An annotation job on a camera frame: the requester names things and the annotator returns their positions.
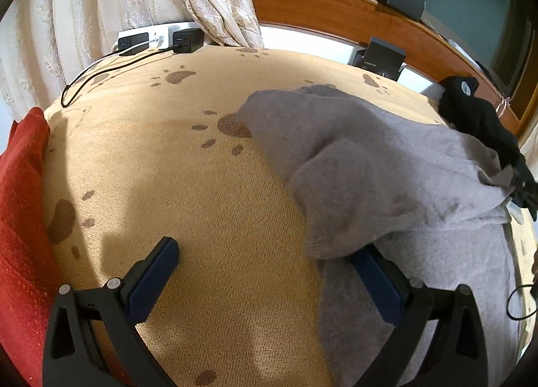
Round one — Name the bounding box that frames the grey knit sweater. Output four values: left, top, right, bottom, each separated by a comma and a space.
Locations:
237, 85, 519, 386

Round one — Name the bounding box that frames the red knit garment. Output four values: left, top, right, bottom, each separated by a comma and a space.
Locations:
0, 106, 136, 387

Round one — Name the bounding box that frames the black knit garment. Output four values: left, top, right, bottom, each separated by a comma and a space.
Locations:
438, 76, 537, 221

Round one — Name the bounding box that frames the pink ribbon loop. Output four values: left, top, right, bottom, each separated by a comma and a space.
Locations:
495, 97, 511, 119

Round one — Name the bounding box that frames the black power adapter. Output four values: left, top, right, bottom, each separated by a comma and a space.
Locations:
118, 32, 150, 56
171, 29, 204, 53

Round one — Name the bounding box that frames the black box behind bed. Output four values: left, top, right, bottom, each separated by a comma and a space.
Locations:
350, 37, 407, 80

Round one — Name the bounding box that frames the white power strip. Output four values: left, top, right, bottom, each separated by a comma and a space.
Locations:
114, 21, 201, 54

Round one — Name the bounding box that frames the left cream curtain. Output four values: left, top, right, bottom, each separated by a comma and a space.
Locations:
1, 0, 264, 120

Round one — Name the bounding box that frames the wooden window sill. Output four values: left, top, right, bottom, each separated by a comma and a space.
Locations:
245, 0, 523, 136

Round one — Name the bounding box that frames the black charging cable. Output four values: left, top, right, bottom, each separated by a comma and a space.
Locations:
60, 44, 175, 109

